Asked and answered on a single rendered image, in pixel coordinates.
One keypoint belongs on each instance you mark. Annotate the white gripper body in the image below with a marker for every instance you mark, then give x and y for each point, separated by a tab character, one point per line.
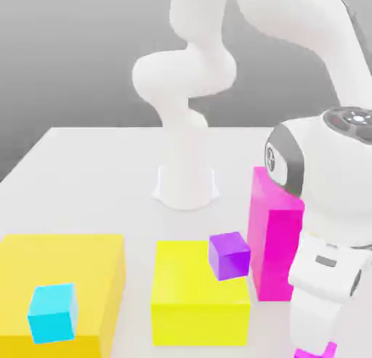
315	320

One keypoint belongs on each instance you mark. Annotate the small magenta cube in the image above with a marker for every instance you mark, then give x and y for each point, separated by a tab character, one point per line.
332	351

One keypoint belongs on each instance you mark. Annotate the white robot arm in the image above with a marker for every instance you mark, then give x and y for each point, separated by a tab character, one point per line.
186	73

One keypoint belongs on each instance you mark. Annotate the small purple cube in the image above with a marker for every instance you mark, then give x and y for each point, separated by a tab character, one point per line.
229	259

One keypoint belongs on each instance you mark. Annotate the small cyan cube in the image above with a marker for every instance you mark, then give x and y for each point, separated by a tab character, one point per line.
52	314

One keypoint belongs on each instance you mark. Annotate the large magenta box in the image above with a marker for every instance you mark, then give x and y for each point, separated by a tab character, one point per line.
279	247

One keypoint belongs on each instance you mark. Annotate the large lemon yellow box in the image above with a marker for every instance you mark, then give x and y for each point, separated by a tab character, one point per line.
186	300

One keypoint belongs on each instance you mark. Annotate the large golden yellow box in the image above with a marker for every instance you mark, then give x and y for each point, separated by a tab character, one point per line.
87	265

